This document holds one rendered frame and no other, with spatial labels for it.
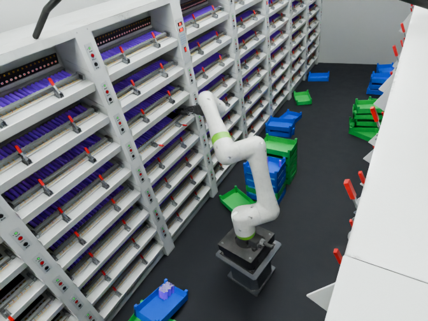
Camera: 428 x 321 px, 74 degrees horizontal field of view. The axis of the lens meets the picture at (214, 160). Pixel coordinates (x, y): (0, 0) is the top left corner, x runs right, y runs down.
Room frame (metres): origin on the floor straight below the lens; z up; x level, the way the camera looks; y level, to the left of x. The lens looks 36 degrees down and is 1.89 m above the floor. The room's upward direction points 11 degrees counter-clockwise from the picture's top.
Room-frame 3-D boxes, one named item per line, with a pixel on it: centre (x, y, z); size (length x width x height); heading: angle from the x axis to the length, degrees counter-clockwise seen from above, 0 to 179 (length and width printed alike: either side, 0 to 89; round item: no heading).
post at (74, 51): (1.53, 0.56, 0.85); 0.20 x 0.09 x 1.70; 52
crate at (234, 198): (1.83, -0.14, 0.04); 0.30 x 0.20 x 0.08; 28
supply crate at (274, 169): (1.89, -0.41, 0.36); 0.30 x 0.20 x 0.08; 52
